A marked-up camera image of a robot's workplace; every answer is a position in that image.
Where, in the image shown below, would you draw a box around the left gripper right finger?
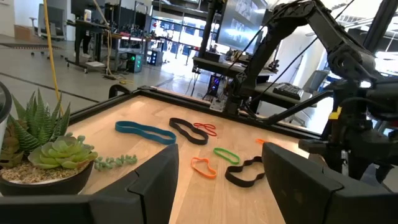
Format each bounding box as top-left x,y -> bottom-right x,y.
262,142 -> 398,224

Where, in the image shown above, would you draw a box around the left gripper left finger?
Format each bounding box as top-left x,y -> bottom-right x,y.
0,143 -> 180,224

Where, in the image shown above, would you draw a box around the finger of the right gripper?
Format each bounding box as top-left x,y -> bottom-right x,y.
348,152 -> 371,180
376,164 -> 393,184

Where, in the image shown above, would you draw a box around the wide dark blue rubber band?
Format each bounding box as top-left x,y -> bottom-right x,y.
114,121 -> 177,146

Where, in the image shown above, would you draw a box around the wide black rubber band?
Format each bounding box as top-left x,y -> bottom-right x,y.
169,117 -> 210,146

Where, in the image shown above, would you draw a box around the wavy black rubber band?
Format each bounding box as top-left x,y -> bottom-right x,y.
224,156 -> 266,188

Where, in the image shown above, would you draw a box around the green rubber band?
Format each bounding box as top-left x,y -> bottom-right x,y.
213,147 -> 241,166

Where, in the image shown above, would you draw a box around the thin red rubber band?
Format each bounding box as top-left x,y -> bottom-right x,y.
193,122 -> 218,137

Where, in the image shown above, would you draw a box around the grey office chair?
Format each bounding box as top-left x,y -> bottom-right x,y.
302,69 -> 330,95

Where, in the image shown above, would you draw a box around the potted succulent plant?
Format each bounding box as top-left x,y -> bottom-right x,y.
0,89 -> 138,197

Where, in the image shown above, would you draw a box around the black keyboard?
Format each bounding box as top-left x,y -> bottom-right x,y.
272,82 -> 305,101

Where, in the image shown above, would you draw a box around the black metal beam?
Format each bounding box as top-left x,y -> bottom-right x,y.
362,0 -> 398,54

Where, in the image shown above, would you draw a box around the computer with green lights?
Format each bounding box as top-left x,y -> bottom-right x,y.
125,51 -> 144,74

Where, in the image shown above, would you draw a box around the computer with purple lights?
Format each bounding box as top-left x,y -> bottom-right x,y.
206,74 -> 223,97

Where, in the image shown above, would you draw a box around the black standing desk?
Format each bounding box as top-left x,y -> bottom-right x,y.
66,19 -> 110,74

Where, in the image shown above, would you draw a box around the yellow cable tag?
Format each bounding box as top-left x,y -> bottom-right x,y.
328,106 -> 343,121

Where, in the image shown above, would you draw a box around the black metal table frame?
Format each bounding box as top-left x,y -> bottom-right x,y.
68,84 -> 335,139

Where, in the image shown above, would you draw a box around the large dark wall screen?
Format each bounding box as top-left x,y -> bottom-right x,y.
216,0 -> 269,54

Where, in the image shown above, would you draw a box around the yellow hanging cable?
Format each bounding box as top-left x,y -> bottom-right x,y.
42,0 -> 65,116

